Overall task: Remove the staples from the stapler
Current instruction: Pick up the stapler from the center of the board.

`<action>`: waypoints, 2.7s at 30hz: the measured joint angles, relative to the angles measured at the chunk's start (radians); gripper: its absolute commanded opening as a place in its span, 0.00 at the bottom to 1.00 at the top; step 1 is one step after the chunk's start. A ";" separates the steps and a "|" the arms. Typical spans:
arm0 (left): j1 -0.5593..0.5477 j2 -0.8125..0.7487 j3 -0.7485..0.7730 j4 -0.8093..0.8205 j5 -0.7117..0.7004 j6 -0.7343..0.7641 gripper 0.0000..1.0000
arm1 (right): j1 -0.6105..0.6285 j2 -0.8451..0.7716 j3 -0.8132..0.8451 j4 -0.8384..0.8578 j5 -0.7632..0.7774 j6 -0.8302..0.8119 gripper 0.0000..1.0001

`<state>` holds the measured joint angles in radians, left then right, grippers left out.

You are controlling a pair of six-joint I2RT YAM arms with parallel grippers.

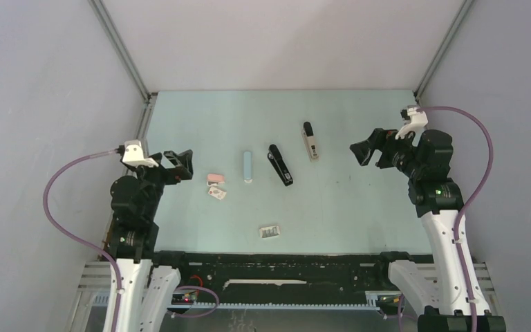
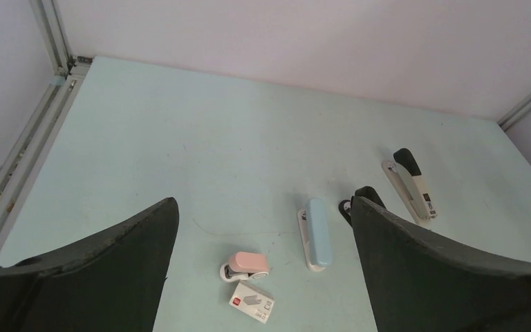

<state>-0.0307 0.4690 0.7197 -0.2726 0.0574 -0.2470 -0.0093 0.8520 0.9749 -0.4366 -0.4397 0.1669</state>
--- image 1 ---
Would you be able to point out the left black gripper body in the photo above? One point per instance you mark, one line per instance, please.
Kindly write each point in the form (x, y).
(160, 175)

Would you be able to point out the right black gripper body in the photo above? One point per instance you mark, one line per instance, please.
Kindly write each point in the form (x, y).
(397, 153)

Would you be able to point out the light blue stapler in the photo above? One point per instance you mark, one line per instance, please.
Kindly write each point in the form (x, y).
(247, 166)

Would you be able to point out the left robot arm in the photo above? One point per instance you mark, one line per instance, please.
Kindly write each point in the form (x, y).
(142, 291)

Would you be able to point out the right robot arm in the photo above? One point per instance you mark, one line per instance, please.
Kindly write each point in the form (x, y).
(456, 302)

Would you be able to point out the pink mini stapler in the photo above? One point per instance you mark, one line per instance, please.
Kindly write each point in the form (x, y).
(215, 179)

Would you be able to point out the beige and black stapler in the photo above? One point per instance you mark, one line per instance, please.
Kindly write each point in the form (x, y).
(309, 140)

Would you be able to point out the white staple box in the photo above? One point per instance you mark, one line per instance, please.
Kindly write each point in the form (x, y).
(217, 192)

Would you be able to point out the open staple tray box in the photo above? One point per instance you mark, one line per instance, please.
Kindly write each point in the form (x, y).
(270, 231)

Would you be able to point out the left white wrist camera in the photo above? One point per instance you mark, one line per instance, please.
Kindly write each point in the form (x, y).
(135, 154)

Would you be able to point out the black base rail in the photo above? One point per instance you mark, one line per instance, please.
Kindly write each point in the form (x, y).
(286, 280)

